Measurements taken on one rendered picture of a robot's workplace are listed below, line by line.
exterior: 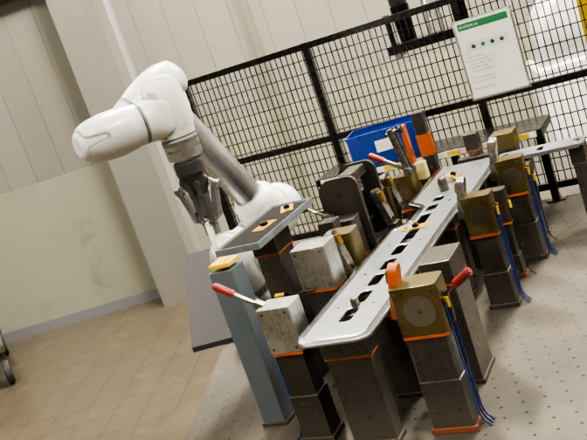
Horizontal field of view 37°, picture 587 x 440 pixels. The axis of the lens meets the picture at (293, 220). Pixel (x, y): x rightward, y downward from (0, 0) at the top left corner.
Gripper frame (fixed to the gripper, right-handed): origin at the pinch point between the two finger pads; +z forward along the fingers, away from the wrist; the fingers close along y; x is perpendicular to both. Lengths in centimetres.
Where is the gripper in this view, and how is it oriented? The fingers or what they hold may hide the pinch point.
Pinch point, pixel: (214, 234)
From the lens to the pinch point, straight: 221.4
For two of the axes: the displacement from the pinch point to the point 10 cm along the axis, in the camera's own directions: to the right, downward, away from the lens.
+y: 8.7, -1.9, -4.6
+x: 3.9, -3.4, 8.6
